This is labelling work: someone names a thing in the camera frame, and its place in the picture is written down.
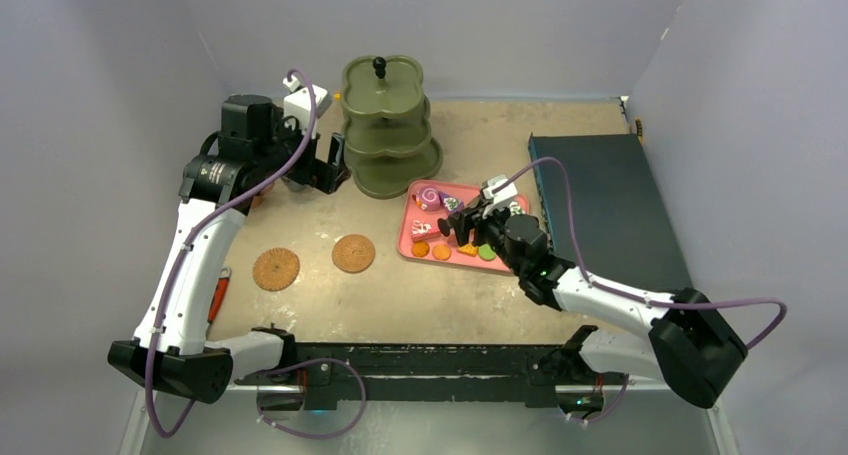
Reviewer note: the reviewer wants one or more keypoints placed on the green three-tier stand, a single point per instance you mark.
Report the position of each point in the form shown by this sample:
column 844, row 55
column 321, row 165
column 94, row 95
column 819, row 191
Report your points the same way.
column 389, row 143

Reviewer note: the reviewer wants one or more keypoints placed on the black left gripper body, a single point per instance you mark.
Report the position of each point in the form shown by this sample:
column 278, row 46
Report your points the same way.
column 288, row 140

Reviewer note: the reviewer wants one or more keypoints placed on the red handled tool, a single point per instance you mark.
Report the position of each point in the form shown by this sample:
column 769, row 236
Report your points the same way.
column 219, row 294

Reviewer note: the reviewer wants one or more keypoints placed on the round orange cookie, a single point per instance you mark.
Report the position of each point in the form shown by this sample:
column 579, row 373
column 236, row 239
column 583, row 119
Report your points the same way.
column 441, row 252

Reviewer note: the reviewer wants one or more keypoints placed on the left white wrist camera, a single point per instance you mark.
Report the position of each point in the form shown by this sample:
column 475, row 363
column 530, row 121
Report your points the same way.
column 297, row 108

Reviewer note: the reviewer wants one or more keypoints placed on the pink serving tray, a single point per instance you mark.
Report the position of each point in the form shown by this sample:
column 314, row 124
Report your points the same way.
column 411, row 212

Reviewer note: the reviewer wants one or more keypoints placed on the dark grey flat box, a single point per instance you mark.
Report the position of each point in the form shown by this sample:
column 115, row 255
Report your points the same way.
column 600, row 202

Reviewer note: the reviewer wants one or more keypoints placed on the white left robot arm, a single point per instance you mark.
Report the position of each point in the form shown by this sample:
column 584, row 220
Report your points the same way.
column 169, row 350

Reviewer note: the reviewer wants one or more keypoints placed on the green macaron near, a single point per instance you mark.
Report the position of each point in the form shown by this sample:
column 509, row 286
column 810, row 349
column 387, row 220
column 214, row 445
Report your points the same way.
column 486, row 253

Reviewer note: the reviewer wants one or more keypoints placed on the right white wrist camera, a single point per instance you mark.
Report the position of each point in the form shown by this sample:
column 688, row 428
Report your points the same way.
column 497, row 193

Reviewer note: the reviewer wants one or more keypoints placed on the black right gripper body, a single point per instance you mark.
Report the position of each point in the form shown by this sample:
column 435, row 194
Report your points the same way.
column 470, row 215

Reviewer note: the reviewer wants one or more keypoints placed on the pink strawberry triangle cake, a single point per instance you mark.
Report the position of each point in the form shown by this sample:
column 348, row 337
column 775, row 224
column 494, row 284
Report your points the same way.
column 422, row 231

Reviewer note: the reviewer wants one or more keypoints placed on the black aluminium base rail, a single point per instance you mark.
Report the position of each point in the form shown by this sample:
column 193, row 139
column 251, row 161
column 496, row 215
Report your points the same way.
column 537, row 376

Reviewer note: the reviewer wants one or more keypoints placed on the orange mug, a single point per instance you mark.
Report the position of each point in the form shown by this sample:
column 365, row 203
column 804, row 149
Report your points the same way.
column 258, row 199

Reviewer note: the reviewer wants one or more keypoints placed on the purple triangle cake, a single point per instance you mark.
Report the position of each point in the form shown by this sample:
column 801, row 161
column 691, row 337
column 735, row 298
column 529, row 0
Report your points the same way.
column 450, row 204

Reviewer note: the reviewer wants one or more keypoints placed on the grey mug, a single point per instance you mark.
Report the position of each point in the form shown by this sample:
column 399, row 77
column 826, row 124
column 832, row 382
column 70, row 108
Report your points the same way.
column 293, row 186

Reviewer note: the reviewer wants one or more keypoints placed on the yellow square cracker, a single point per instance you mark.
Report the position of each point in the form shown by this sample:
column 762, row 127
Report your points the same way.
column 468, row 249

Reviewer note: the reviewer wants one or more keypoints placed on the left woven coaster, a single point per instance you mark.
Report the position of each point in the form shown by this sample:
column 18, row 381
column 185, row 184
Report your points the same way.
column 276, row 269

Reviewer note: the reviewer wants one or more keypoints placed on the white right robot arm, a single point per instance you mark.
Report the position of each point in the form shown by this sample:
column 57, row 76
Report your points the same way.
column 673, row 336

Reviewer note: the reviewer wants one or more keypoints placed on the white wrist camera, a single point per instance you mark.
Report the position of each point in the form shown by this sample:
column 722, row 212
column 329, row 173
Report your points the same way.
column 497, row 193
column 297, row 108

